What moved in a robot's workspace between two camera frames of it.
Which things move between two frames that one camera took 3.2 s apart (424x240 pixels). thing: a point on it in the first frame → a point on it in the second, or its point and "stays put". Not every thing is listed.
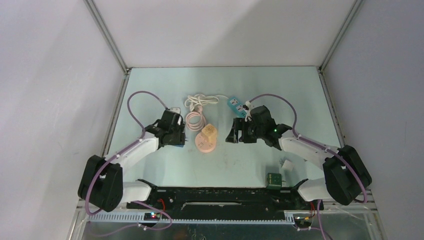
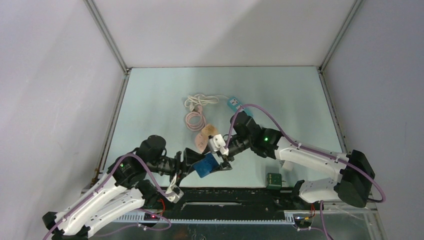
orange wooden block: (210, 131) stays put
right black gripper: (240, 124) → (226, 159)
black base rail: (189, 200) stays put
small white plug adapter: (288, 165) stays put
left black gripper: (180, 138) → (183, 168)
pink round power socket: (203, 144) stays put
